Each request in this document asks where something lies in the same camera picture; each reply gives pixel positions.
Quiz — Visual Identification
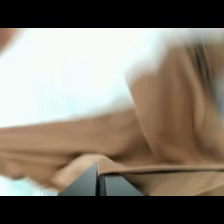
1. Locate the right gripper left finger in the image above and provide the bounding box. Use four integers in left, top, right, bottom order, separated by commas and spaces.
57, 162, 98, 197

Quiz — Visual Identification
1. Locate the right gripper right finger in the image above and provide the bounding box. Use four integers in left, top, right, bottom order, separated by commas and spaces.
98, 173, 145, 197

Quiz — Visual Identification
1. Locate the tan shirt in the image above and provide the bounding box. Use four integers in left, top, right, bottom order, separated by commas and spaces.
0, 39, 224, 197

